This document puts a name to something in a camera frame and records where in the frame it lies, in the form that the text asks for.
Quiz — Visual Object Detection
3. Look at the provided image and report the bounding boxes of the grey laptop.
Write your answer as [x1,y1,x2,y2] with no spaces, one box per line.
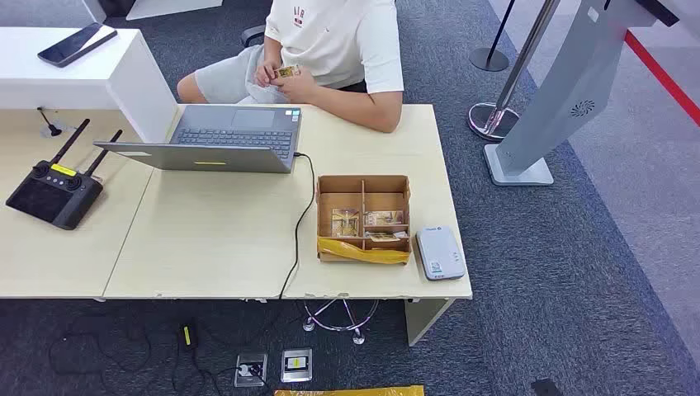
[92,103,303,175]

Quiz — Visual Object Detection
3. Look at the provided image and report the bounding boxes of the white card reader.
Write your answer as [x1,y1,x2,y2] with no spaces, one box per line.
[415,226,467,282]

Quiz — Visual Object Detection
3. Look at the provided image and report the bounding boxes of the person's left hand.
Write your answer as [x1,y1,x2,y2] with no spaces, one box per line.
[273,69,319,105]

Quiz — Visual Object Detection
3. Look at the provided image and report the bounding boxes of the white counter block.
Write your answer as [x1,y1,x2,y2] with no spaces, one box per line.
[0,26,180,144]

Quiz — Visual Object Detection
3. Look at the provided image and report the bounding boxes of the small black desk antenna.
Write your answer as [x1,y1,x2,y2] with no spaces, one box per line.
[36,106,63,138]

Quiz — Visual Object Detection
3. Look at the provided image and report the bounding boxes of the black remote controller with antennas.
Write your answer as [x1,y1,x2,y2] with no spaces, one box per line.
[5,118,124,231]

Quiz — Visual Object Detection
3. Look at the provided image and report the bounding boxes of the black laptop power cable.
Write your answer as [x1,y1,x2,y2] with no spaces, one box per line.
[278,152,317,300]

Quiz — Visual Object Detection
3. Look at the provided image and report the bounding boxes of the floor socket with yellow label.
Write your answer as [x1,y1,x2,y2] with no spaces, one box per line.
[280,348,314,384]

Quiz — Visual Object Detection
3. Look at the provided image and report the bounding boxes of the black floor cable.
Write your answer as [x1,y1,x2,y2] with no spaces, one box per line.
[48,315,275,396]

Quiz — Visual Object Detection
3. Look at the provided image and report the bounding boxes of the chrome stanchion post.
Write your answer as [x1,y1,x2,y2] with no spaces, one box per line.
[467,0,561,144]

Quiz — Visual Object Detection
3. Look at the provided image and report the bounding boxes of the person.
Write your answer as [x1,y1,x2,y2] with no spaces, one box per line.
[176,0,404,134]

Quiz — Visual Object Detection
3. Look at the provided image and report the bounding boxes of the large room key card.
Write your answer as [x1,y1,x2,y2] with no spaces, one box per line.
[331,208,361,238]

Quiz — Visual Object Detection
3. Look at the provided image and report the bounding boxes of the yellow floor tape strip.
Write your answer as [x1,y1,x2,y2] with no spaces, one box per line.
[273,384,425,396]

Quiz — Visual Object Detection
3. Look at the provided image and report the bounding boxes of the grey kiosk stand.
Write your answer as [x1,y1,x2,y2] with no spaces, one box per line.
[483,0,681,187]

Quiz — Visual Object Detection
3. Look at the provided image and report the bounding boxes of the yellow tape on box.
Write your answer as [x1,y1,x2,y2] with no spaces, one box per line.
[318,236,411,266]

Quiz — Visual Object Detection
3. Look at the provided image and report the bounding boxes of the cardboard divider box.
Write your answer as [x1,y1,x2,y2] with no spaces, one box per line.
[315,174,412,266]

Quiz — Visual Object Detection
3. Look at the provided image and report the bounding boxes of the black smartphone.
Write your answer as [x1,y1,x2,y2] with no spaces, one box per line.
[36,21,119,68]

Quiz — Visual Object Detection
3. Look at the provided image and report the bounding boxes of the red barrier belt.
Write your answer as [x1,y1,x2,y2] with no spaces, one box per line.
[624,30,700,128]

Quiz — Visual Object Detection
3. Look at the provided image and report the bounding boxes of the black stanchion post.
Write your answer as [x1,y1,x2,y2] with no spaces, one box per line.
[468,0,518,73]

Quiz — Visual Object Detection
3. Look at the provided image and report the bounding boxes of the chrome stool base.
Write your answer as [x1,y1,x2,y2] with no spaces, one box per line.
[302,298,380,346]

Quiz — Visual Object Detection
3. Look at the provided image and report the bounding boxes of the beige desk leg panel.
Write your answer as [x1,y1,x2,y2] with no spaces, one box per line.
[404,297,456,347]

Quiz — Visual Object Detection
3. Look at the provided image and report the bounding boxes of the person's right hand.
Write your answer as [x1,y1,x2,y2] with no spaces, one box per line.
[253,59,282,88]

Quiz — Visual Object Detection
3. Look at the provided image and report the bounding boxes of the floor socket with plug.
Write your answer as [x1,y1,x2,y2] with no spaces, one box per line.
[234,352,269,389]

